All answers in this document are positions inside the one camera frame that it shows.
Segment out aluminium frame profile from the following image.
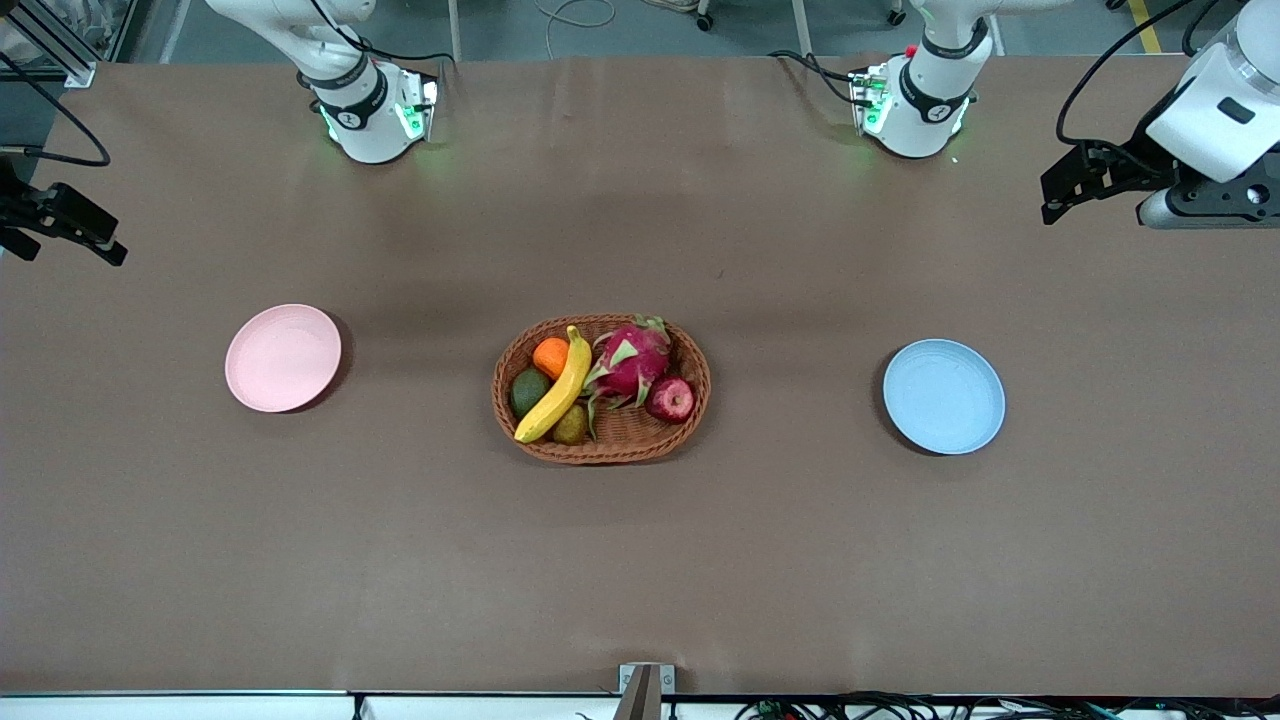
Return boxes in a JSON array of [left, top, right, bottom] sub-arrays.
[[0, 0, 136, 89]]

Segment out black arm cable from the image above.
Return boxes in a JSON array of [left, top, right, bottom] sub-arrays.
[[0, 55, 111, 168], [1056, 0, 1201, 148]]

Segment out pink plate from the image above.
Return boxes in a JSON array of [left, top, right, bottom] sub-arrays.
[[224, 303, 343, 414]]

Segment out tangled black cables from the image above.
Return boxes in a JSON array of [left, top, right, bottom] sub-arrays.
[[735, 690, 1280, 720]]

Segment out brown wicker basket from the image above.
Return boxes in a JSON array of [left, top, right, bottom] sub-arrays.
[[490, 314, 713, 465]]

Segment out pink dragon fruit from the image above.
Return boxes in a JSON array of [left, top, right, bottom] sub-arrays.
[[582, 314, 673, 441]]

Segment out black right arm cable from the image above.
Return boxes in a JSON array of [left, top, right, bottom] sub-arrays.
[[0, 55, 111, 168]]

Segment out grey metal bracket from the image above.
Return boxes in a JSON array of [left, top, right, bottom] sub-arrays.
[[618, 663, 676, 720]]

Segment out yellow banana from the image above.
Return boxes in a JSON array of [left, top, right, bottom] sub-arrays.
[[513, 325, 593, 445]]

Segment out white floor cable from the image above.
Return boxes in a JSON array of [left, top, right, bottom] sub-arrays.
[[533, 0, 618, 61]]

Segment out blue plate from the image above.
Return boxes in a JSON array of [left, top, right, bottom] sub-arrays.
[[882, 338, 1007, 457]]

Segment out green avocado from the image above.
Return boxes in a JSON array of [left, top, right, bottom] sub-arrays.
[[510, 367, 553, 420]]

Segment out red apple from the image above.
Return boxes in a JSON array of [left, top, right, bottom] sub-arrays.
[[645, 376, 696, 425]]

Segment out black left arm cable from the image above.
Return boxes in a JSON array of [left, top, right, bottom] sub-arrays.
[[1056, 0, 1201, 148]]

